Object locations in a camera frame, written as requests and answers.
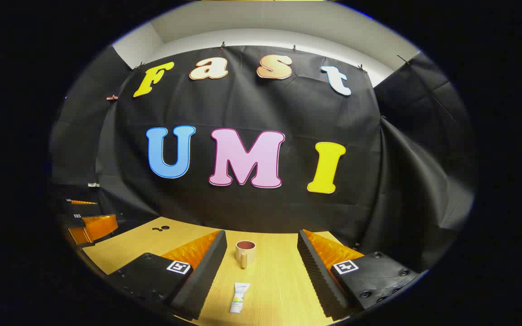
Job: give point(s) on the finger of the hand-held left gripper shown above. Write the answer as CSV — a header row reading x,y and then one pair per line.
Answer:
x,y
93,228
82,206

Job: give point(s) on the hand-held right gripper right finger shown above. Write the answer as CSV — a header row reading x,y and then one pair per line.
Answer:
x,y
317,276

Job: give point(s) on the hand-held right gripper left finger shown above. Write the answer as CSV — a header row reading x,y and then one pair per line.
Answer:
x,y
202,276

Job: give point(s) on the white toothpaste tube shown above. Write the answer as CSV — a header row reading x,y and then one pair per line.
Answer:
x,y
239,299

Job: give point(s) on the beige cup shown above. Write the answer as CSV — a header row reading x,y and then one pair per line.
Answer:
x,y
250,253

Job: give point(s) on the wooden desktop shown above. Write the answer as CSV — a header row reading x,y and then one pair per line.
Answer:
x,y
270,280

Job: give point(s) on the black backdrop cloth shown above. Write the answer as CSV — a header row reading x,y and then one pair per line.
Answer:
x,y
288,113

